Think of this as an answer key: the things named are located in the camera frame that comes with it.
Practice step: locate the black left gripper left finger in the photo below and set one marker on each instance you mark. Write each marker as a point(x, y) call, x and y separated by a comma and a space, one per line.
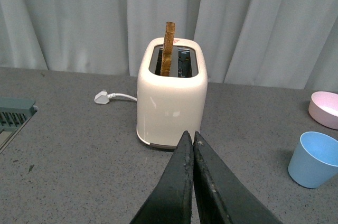
point(171, 199)

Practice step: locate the brown toast slice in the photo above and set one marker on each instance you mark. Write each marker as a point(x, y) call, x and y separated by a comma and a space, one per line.
point(167, 49)

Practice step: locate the pink bowl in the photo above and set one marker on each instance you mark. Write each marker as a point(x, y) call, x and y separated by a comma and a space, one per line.
point(323, 108)

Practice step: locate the cream white toaster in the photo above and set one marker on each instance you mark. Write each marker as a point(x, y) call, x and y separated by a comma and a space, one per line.
point(168, 106)

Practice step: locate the blue cup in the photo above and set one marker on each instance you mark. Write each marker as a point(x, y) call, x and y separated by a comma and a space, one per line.
point(314, 160)

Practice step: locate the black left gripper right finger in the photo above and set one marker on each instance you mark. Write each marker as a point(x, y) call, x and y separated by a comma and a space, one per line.
point(220, 196)

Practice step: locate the green dish rack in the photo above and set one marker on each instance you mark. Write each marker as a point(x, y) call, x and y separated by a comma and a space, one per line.
point(15, 114)

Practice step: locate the grey curtain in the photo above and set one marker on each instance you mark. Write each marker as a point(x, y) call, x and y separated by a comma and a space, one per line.
point(275, 43)

